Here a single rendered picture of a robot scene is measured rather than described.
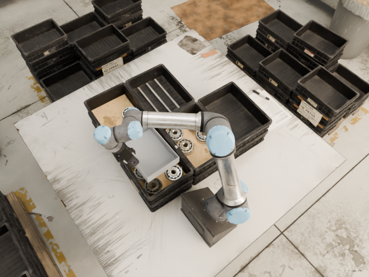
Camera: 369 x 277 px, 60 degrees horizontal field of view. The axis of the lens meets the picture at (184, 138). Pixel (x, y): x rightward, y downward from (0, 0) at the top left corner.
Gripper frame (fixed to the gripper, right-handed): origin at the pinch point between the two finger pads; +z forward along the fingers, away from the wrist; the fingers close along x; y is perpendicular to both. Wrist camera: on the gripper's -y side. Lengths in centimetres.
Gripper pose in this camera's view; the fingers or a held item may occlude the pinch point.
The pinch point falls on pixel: (132, 160)
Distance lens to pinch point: 167.8
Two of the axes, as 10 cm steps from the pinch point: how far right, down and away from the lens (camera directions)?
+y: -6.7, -6.4, 3.9
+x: -7.2, 6.9, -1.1
